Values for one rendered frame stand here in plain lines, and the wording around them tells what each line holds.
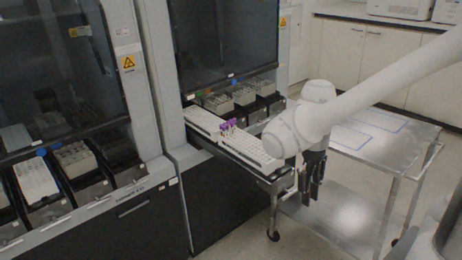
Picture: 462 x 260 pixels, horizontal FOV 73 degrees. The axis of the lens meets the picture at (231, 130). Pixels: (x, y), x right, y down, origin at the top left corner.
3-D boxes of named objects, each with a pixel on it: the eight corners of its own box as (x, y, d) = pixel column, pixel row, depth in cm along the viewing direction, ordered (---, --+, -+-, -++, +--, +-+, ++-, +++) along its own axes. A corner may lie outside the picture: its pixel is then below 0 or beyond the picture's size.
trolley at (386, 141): (265, 237, 192) (265, 120, 151) (308, 199, 219) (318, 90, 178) (372, 314, 150) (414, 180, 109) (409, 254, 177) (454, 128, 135)
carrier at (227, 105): (232, 108, 164) (231, 98, 161) (234, 109, 162) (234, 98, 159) (214, 115, 158) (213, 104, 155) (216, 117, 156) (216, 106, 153)
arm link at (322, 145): (293, 129, 96) (293, 146, 99) (318, 140, 90) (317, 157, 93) (312, 119, 101) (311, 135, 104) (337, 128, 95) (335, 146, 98)
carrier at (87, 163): (97, 164, 126) (93, 153, 123) (99, 167, 125) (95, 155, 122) (67, 177, 120) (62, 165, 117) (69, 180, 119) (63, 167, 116)
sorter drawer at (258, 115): (179, 91, 210) (177, 78, 205) (196, 84, 217) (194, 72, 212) (254, 130, 160) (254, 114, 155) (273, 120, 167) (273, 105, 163)
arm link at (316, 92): (308, 117, 102) (286, 134, 94) (311, 71, 94) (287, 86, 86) (339, 126, 96) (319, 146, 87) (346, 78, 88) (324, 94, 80)
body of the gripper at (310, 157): (313, 135, 103) (311, 158, 108) (295, 145, 99) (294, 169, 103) (332, 144, 98) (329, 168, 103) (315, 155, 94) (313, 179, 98)
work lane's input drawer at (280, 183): (174, 132, 163) (172, 116, 158) (196, 122, 170) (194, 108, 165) (279, 206, 113) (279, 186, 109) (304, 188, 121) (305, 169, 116)
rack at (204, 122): (179, 122, 158) (177, 111, 155) (196, 115, 163) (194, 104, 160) (215, 144, 138) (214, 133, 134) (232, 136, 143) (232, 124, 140)
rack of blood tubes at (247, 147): (217, 146, 136) (216, 134, 133) (235, 137, 142) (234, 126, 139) (267, 178, 116) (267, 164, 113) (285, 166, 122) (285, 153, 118)
